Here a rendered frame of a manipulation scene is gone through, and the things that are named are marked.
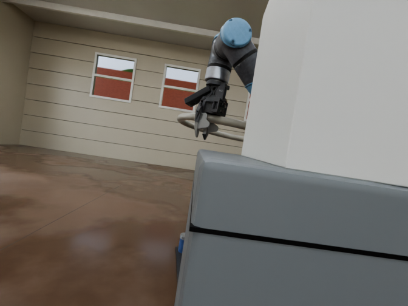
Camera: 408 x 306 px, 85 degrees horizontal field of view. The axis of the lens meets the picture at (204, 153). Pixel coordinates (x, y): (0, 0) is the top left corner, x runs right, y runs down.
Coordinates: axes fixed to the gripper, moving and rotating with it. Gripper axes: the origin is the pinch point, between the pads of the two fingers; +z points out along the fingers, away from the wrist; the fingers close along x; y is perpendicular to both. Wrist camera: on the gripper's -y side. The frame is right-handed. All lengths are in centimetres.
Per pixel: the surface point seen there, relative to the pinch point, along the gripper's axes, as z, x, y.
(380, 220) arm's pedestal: 8, -46, 50
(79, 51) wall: -219, 303, -719
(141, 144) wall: 31, 448, -509
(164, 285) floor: 89, 39, -27
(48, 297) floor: 93, -8, -62
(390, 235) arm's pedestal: 9, -45, 51
